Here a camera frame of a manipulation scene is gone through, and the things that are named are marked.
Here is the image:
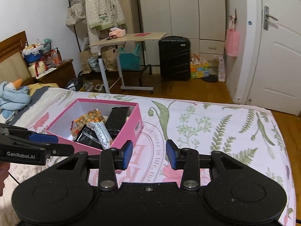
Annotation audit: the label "white nut bar wrapper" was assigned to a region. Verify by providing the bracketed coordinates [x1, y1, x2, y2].
[89, 122, 113, 150]

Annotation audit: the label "black snack packet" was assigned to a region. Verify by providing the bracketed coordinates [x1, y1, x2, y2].
[105, 107, 129, 132]

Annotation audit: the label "clear bag coated peanuts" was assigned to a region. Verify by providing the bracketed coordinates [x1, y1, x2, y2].
[70, 109, 107, 140]

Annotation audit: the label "left hand pink nails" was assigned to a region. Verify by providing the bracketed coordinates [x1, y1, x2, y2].
[0, 162, 10, 196]

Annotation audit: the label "black and gold packet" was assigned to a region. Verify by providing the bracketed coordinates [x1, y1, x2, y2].
[75, 125, 104, 150]

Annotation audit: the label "blue goose plush toy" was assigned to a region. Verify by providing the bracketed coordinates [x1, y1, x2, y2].
[1, 79, 32, 123]

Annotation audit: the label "pink cardboard box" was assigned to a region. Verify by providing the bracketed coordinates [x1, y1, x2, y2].
[46, 98, 143, 155]

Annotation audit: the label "wooden headboard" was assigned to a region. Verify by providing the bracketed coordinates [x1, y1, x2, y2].
[0, 31, 34, 86]

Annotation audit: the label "floral bed sheet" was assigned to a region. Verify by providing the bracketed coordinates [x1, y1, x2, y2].
[12, 87, 297, 225]

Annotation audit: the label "dark wooden nightstand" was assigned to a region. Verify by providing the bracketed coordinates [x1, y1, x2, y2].
[34, 59, 76, 88]

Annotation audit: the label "blue flower basket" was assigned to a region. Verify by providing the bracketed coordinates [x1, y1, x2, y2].
[21, 43, 44, 64]

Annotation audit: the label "colourful gift bag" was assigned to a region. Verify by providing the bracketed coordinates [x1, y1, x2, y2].
[190, 54, 209, 79]

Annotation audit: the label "teal shopping bag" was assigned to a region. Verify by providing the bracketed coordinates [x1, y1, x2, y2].
[119, 44, 140, 70]

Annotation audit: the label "brown paper bag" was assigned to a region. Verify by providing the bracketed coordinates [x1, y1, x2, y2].
[79, 50, 92, 74]

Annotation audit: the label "black suitcase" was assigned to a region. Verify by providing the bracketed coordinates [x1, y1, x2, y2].
[158, 36, 191, 81]

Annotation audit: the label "white door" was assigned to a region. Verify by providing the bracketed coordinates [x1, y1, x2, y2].
[249, 0, 300, 115]

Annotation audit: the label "wooden top rolling table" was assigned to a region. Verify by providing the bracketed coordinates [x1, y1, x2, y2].
[90, 32, 166, 93]

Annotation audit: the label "pink hanging bag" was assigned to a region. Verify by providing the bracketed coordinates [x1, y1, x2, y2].
[225, 15, 240, 57]

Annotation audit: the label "pink tissue box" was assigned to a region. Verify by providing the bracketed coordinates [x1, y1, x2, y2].
[109, 27, 126, 38]

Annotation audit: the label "canvas tote bag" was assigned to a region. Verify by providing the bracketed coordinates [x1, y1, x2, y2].
[65, 0, 86, 27]

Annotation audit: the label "white knitted cardigan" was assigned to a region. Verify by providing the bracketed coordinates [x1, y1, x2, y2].
[85, 0, 125, 44]

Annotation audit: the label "white wardrobe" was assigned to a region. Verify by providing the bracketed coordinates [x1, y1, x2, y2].
[139, 0, 226, 60]

